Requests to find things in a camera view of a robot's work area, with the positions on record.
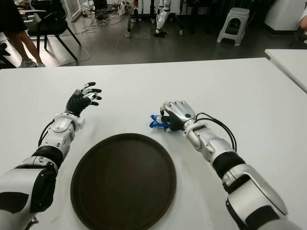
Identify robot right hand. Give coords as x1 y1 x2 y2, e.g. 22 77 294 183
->
159 100 197 133

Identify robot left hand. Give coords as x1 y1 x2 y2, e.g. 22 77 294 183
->
65 81 103 118

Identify blue Oreo packet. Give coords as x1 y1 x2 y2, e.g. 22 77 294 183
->
149 115 171 132

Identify black chair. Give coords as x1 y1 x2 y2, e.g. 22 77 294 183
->
27 0 82 62

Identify round dark brown tray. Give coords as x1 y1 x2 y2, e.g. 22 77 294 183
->
70 133 177 230

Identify white framed panel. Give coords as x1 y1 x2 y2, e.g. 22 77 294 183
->
62 0 83 22

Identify white humanoid robot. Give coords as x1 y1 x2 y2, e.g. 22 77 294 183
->
153 0 172 38

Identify person in black shorts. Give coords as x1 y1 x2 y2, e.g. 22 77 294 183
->
0 0 46 68

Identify white plastic stool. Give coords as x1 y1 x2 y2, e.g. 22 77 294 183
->
217 7 250 46

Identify white side table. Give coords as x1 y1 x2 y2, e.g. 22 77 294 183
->
264 48 307 94

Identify white cabinet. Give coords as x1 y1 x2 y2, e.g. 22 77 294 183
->
263 0 307 31

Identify person in white shirt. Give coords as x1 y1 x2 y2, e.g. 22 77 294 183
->
291 14 307 44

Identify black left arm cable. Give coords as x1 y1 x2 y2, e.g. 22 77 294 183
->
37 121 55 148

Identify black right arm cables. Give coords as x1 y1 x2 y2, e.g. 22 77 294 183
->
195 112 237 151

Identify white floor cables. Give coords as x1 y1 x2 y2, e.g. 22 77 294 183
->
79 11 123 60

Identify black wheeled metal frame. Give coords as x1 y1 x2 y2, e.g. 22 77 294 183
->
124 0 185 38

